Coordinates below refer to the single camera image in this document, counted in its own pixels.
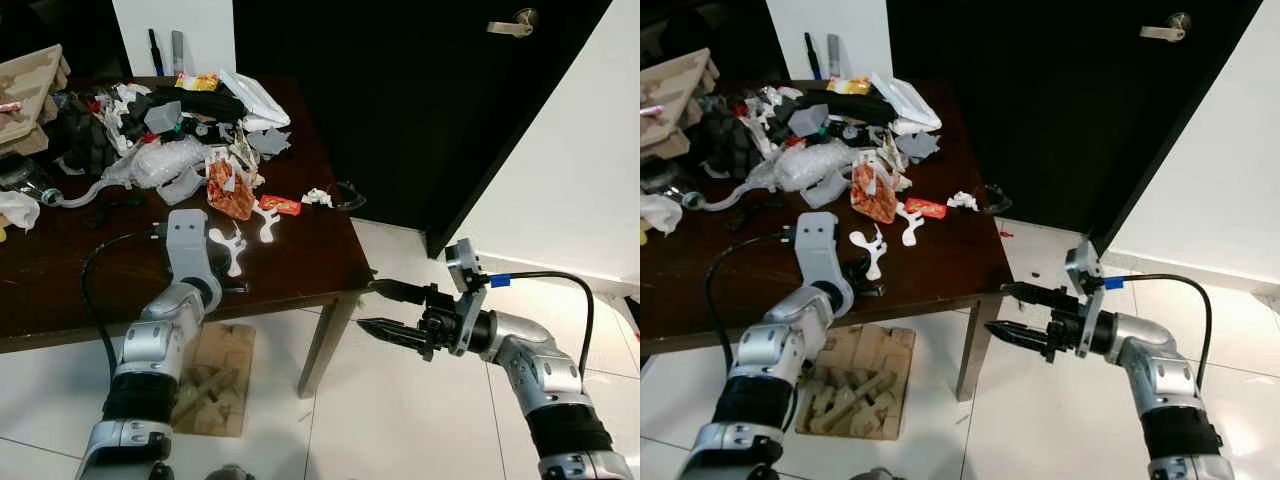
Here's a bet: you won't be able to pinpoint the white crumpled tissue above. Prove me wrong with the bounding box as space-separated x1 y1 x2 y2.
0 190 42 234
640 193 684 237

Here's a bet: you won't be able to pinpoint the black door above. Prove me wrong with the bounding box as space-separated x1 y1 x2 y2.
885 0 1264 257
232 0 613 259

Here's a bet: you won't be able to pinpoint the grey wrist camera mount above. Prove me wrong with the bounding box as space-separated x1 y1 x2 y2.
444 238 493 357
164 208 212 291
794 213 841 293
1064 238 1109 358

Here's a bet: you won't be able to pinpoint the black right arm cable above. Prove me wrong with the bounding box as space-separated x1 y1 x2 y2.
485 270 597 383
1105 272 1217 393

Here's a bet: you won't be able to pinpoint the clear bubble wrap bag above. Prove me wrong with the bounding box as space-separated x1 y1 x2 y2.
60 138 212 209
700 140 853 212

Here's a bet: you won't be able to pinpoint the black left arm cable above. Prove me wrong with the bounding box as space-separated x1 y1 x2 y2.
80 228 167 381
703 232 793 349

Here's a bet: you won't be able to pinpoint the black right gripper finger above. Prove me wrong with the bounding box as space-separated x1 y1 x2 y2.
357 318 429 351
985 320 1048 353
1000 284 1053 309
368 281 433 306

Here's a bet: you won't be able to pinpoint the grey star-shaped piece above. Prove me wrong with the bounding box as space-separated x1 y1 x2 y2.
893 130 944 165
243 127 294 162

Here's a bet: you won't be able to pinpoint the grey curved printed piece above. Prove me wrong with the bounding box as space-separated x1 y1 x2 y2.
798 170 852 210
155 165 209 207

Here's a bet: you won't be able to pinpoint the orange snack bag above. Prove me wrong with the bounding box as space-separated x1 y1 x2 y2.
850 160 903 226
205 150 264 222

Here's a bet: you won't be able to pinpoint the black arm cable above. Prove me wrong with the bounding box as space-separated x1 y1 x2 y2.
485 270 597 383
1105 272 1217 393
80 228 167 381
703 232 793 349

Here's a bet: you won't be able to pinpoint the black round metal part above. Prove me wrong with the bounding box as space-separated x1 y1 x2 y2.
640 160 702 207
0 155 62 207

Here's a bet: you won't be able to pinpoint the small white printed bracket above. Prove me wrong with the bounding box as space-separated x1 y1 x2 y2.
252 205 284 245
896 205 927 248

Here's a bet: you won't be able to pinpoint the white plastic bag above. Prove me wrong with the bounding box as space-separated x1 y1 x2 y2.
868 72 944 132
218 70 292 127

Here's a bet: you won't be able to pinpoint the large white printed bracket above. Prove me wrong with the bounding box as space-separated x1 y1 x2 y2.
849 225 890 282
208 225 250 280

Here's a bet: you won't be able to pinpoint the long black object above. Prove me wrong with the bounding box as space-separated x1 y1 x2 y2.
800 89 897 128
150 85 247 127

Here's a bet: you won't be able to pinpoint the metal door handle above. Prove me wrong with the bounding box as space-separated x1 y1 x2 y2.
1140 12 1193 43
487 8 539 39

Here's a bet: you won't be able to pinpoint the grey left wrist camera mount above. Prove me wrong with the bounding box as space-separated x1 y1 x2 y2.
794 213 841 293
164 208 212 291

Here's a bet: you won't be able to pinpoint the dark wooden table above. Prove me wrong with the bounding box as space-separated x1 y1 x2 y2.
0 75 374 399
640 78 1017 403

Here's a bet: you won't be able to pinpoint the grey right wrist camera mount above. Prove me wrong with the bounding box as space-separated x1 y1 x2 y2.
444 238 493 357
1064 238 1109 358

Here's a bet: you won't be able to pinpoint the black knobbed rubber part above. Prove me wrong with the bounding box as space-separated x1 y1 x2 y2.
690 100 767 182
45 95 117 179

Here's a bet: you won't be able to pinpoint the stacked pulp packaging trays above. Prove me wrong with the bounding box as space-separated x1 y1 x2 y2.
0 45 72 157
640 48 721 161

